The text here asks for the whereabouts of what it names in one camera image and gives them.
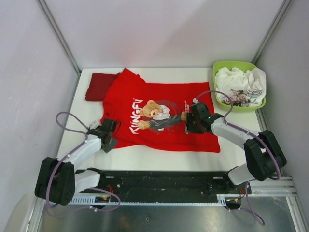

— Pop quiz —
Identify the bright red kungfu t-shirt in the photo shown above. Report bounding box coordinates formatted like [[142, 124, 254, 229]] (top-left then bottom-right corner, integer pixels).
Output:
[[102, 68, 221, 153]]

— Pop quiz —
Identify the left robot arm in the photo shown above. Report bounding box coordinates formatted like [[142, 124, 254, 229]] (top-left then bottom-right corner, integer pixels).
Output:
[[34, 118, 119, 206]]

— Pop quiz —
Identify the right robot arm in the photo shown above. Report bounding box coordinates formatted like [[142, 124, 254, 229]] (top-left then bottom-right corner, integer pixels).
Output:
[[186, 102, 287, 194]]

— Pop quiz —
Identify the folded dark red shirt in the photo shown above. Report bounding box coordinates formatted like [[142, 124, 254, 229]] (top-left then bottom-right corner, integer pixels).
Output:
[[85, 73, 120, 102]]

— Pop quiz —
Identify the white printed t-shirt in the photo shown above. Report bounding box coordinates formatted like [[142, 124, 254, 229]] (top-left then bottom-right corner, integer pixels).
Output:
[[215, 67, 267, 107]]

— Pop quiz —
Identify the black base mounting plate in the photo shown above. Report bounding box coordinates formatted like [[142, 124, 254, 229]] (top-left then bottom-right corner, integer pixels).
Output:
[[84, 170, 251, 201]]

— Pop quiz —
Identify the green plastic basket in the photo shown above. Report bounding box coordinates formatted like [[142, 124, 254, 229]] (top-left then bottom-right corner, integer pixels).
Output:
[[213, 60, 267, 112]]

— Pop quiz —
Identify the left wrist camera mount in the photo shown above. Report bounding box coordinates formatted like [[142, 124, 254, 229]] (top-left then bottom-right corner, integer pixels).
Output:
[[89, 120, 101, 130]]

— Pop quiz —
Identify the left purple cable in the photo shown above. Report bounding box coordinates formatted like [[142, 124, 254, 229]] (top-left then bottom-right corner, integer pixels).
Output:
[[45, 111, 121, 213]]

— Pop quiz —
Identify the purple cable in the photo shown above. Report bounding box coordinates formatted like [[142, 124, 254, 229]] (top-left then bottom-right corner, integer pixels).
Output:
[[195, 90, 282, 227], [45, 111, 121, 213]]

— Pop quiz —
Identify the white cable duct rail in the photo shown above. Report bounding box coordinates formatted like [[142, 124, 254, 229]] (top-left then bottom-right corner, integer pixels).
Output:
[[69, 194, 238, 206]]

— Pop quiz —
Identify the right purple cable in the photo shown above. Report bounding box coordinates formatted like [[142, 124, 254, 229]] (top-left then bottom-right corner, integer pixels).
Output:
[[195, 90, 282, 227]]

